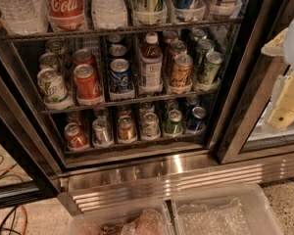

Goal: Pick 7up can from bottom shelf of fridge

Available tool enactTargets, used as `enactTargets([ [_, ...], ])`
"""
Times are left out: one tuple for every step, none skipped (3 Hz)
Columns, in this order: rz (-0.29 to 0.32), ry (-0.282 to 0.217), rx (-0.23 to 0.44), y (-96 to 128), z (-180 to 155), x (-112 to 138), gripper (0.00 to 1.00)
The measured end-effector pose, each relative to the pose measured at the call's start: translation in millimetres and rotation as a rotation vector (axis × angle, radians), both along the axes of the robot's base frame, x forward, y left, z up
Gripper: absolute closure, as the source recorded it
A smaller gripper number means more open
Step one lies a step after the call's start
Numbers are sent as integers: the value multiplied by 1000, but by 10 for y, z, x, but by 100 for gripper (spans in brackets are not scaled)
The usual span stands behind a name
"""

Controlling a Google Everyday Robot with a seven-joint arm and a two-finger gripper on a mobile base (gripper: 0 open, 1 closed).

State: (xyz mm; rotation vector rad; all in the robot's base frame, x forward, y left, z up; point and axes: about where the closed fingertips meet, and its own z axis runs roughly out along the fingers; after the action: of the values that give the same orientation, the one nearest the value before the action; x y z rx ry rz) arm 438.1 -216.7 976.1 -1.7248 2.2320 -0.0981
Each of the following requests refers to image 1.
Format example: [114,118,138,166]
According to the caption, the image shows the green tall can top shelf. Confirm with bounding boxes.
[131,0,164,25]

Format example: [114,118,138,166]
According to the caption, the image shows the clear water bottle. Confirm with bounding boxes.
[0,0,48,35]
[91,0,127,29]

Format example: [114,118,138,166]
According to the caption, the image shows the brown tea bottle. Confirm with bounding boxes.
[139,32,163,93]

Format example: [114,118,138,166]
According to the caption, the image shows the blue pepsi can bottom shelf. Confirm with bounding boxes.
[186,107,207,131]

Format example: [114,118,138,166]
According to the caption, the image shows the white green 7up can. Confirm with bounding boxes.
[141,113,160,140]

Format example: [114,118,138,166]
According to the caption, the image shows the right fridge glass door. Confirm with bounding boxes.
[218,0,294,164]

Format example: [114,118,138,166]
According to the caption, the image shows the red cola can bottom shelf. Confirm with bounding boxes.
[64,122,89,151]

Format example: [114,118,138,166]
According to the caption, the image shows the large red cola can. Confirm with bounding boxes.
[73,65,102,105]

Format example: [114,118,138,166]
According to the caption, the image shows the red coca cola bottle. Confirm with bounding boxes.
[47,0,87,32]

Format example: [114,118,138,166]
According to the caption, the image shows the left clear plastic bin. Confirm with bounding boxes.
[65,200,174,235]

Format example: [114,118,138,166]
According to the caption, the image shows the green soda can bottom shelf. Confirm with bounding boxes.
[164,109,183,136]

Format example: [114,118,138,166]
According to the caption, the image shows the clear water bottle middle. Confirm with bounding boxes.
[91,0,127,29]

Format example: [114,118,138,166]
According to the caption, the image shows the orange cable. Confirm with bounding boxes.
[0,167,29,235]

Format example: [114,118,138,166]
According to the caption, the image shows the large blue pepsi can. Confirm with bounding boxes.
[109,59,134,101]

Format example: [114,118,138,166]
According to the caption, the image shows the large white 7up can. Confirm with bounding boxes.
[37,68,74,110]

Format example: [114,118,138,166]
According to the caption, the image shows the right clear plastic bin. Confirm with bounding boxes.
[171,184,284,235]

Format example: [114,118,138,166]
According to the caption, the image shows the gold brown soda can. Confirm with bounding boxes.
[118,116,136,142]

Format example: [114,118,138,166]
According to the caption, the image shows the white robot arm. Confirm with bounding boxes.
[261,19,294,129]

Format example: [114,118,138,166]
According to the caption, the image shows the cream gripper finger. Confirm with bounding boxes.
[267,74,294,129]
[261,28,288,57]

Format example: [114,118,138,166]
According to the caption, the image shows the gold root beer can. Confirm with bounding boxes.
[169,54,193,94]

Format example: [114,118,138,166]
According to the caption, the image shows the clear plastic bin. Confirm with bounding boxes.
[171,184,284,235]
[65,200,174,235]

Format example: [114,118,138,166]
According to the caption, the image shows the green ginger ale can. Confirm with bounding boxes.
[197,51,223,85]

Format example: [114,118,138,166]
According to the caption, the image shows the clear water bottle left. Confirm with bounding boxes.
[0,0,48,35]

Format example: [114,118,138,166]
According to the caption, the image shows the metal fridge base grille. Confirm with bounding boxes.
[58,152,294,215]

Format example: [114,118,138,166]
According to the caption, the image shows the silver diet cola can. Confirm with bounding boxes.
[92,118,113,147]

